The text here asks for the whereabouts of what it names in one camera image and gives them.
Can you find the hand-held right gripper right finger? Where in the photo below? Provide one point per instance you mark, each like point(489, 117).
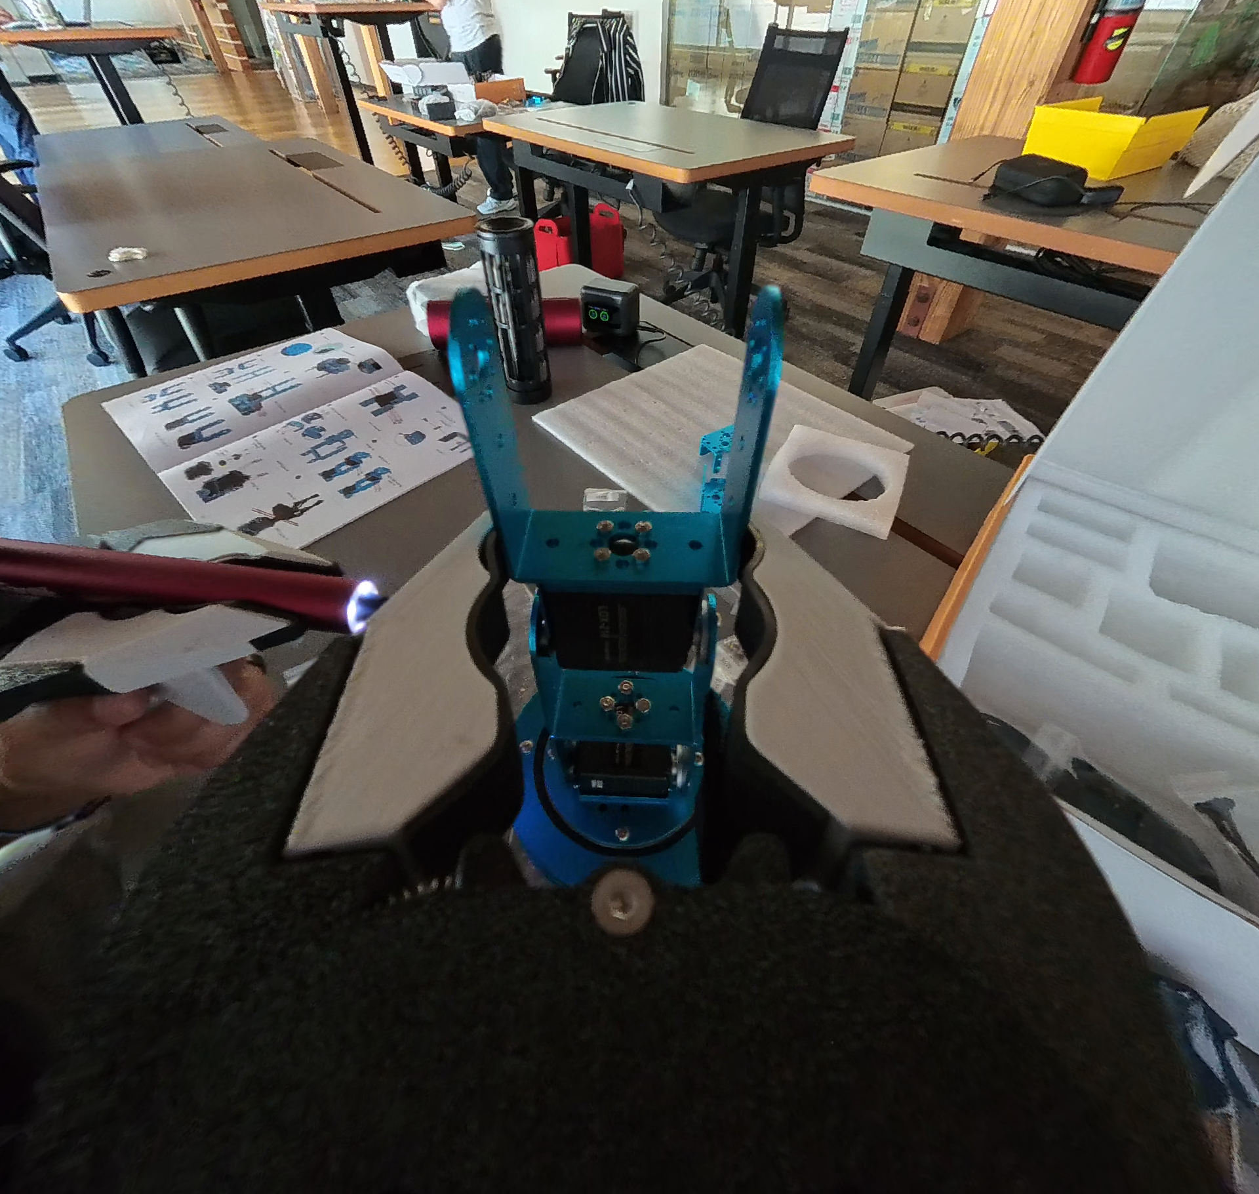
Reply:
point(841, 711)

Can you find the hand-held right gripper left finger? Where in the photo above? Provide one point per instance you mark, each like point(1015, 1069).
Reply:
point(393, 711)

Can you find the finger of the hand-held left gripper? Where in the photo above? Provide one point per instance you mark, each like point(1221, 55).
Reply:
point(148, 649)
point(213, 547)

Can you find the red electric screwdriver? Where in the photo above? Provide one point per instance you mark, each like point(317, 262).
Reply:
point(197, 580)

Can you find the blue toy robot arm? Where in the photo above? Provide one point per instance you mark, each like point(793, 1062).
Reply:
point(620, 546)

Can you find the dark desk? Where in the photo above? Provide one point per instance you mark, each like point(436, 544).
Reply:
point(119, 486)

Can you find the brown office desk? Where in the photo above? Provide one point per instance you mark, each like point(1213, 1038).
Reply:
point(413, 115)
point(935, 185)
point(88, 34)
point(217, 201)

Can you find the wooden standing desk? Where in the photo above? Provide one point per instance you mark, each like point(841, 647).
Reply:
point(345, 8)

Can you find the grey office desk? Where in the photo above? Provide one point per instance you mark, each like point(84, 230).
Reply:
point(668, 138)

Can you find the person's left hand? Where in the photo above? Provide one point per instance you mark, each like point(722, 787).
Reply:
point(88, 763)

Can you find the illustrated instruction booklet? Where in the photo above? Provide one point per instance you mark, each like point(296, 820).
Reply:
point(286, 427)

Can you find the white foam piece with hole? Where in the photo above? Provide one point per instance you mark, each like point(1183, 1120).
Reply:
point(787, 491)

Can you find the small clear plastic piece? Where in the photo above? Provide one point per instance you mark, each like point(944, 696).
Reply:
point(606, 500)

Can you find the orange white kit box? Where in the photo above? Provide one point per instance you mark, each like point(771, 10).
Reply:
point(1102, 566)

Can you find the small clear object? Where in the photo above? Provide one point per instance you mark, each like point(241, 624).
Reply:
point(129, 255)

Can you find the printed papers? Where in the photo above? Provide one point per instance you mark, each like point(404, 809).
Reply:
point(964, 417)

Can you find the white foam sheet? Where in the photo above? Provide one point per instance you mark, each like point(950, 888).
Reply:
point(648, 427)

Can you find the white tissue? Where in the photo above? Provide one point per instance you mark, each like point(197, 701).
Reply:
point(438, 287)

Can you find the black cylindrical tube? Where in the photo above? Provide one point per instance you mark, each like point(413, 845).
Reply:
point(514, 320)

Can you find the red cylindrical case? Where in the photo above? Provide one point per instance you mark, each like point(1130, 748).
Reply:
point(566, 318)

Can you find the black charger with green display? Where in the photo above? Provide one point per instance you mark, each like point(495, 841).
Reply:
point(610, 314)

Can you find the red plastic case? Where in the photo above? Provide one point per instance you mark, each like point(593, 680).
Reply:
point(555, 243)
point(606, 237)

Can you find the brown cardboard box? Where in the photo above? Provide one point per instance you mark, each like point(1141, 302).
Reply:
point(497, 91)

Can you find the black pouch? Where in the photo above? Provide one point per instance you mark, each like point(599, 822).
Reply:
point(1038, 182)

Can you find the yellow cardboard box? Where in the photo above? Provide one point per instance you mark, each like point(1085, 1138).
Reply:
point(1083, 138)

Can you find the black mesh office chair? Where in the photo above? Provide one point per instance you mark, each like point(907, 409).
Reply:
point(796, 83)

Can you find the striped garment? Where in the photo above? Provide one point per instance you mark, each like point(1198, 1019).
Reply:
point(616, 57)

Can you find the stack of cardboard boxes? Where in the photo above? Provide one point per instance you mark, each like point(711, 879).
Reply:
point(896, 44)

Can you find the beige cushion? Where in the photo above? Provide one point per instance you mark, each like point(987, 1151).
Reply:
point(1235, 126)

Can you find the wooden pillar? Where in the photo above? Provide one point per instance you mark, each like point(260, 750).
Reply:
point(1033, 34)

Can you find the red fire extinguisher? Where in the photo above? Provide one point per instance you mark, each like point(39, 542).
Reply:
point(1108, 44)

